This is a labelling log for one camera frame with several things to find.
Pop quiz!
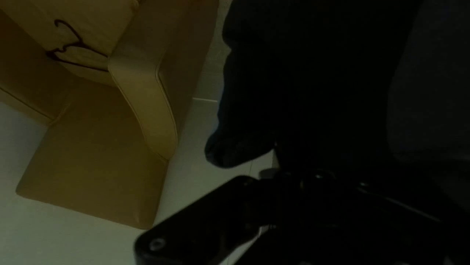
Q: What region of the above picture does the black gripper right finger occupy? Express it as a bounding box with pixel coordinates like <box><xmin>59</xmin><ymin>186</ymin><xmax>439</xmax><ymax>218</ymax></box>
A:
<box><xmin>270</xmin><ymin>168</ymin><xmax>470</xmax><ymax>265</ymax></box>

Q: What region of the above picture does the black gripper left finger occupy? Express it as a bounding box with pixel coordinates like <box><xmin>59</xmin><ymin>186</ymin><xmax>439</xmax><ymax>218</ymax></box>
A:
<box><xmin>133</xmin><ymin>170</ymin><xmax>286</xmax><ymax>265</ymax></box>

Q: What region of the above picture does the black grey-dotted bed cover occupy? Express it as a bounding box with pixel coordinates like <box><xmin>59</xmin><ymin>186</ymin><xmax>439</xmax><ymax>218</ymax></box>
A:
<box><xmin>203</xmin><ymin>0</ymin><xmax>470</xmax><ymax>218</ymax></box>

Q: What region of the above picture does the yellow armchair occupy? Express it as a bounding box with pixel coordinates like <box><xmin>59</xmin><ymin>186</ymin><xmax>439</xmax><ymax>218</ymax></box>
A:
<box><xmin>0</xmin><ymin>0</ymin><xmax>220</xmax><ymax>231</ymax></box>

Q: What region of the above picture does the black wire hanger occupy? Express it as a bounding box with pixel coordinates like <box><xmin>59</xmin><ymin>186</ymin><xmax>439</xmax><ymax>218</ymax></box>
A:
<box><xmin>45</xmin><ymin>18</ymin><xmax>110</xmax><ymax>75</ymax></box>

